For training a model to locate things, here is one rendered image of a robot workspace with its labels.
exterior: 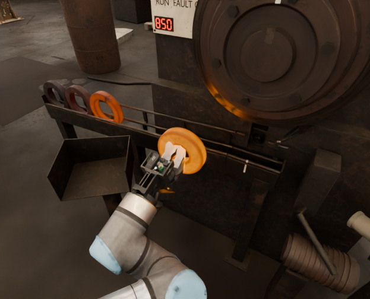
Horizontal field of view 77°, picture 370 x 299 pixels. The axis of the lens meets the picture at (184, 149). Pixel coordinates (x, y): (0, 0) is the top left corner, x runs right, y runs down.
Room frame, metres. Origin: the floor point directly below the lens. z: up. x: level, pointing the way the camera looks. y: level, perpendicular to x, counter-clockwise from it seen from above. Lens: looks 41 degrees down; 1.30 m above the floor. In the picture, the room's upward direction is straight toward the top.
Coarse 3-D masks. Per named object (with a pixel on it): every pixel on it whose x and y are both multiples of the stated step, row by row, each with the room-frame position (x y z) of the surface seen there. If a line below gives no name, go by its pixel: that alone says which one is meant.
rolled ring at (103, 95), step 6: (96, 96) 0.99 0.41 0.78; (102, 96) 0.97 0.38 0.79; (108, 96) 0.97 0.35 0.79; (90, 102) 1.02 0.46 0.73; (96, 102) 1.02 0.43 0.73; (108, 102) 0.96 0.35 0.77; (114, 102) 0.96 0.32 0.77; (96, 108) 1.02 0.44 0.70; (114, 108) 0.94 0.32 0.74; (120, 108) 0.96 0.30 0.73; (96, 114) 1.01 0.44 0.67; (102, 114) 1.02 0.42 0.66; (114, 114) 0.95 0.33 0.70; (120, 114) 0.94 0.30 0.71; (114, 120) 0.95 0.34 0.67; (120, 120) 0.94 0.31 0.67
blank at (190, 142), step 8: (176, 128) 0.56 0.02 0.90; (160, 136) 0.56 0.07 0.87; (168, 136) 0.55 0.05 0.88; (176, 136) 0.54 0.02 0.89; (184, 136) 0.53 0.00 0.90; (192, 136) 0.53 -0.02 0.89; (160, 144) 0.56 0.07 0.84; (176, 144) 0.54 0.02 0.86; (184, 144) 0.52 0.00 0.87; (192, 144) 0.51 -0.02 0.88; (200, 144) 0.52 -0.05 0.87; (160, 152) 0.56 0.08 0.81; (192, 152) 0.51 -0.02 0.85; (200, 152) 0.50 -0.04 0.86; (192, 160) 0.51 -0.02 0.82; (200, 160) 0.50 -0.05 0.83; (184, 168) 0.52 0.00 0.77; (192, 168) 0.51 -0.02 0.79; (200, 168) 0.50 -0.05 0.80
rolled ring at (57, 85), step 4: (52, 80) 1.19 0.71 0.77; (44, 84) 1.19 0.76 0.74; (48, 84) 1.17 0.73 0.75; (52, 84) 1.15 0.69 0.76; (56, 84) 1.16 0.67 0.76; (60, 84) 1.17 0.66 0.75; (44, 88) 1.20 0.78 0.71; (48, 88) 1.19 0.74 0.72; (56, 88) 1.14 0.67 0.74; (60, 88) 1.14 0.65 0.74; (64, 88) 1.15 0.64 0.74; (44, 92) 1.21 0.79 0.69; (48, 92) 1.20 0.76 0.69; (52, 92) 1.22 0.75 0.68; (60, 92) 1.13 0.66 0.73; (64, 92) 1.14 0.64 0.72; (48, 96) 1.20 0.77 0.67; (52, 96) 1.21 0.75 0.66; (64, 96) 1.12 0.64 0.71; (52, 100) 1.20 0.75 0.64; (56, 100) 1.21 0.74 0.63; (64, 100) 1.13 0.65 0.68; (56, 104) 1.19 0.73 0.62; (60, 104) 1.19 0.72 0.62; (64, 104) 1.14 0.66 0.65; (68, 104) 1.12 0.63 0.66; (68, 108) 1.13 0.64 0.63
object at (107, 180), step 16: (64, 144) 0.72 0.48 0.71; (80, 144) 0.74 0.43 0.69; (96, 144) 0.75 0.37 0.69; (112, 144) 0.76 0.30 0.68; (128, 144) 0.71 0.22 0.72; (64, 160) 0.67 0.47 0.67; (80, 160) 0.74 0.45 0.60; (96, 160) 0.75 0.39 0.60; (112, 160) 0.74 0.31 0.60; (128, 160) 0.64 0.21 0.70; (48, 176) 0.54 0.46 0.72; (64, 176) 0.63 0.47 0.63; (80, 176) 0.66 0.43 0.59; (96, 176) 0.65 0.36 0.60; (112, 176) 0.65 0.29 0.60; (128, 176) 0.59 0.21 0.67; (64, 192) 0.58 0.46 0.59; (80, 192) 0.57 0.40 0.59; (96, 192) 0.57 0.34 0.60; (112, 192) 0.56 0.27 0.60; (112, 208) 0.62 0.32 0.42
